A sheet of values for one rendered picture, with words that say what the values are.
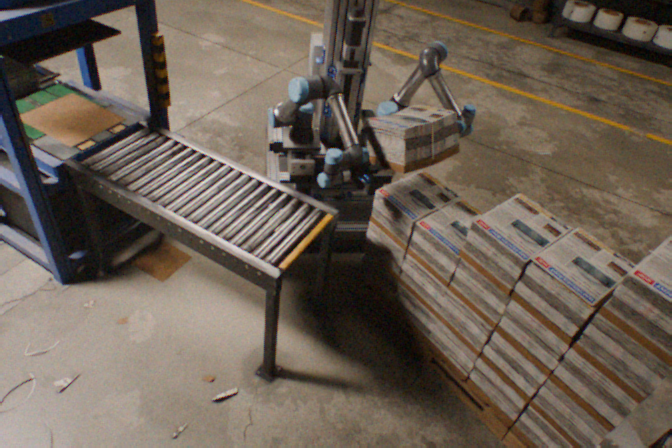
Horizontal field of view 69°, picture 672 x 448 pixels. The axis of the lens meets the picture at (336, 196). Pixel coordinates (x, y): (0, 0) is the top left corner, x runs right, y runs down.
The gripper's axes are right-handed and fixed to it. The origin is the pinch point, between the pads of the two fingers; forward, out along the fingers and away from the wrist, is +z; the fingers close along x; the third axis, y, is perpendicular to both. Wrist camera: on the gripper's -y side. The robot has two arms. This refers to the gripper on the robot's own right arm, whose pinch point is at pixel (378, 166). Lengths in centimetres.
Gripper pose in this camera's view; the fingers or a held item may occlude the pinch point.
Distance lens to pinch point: 254.6
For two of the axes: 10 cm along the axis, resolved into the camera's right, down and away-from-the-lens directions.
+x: -5.8, -2.7, 7.7
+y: -1.0, -9.2, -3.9
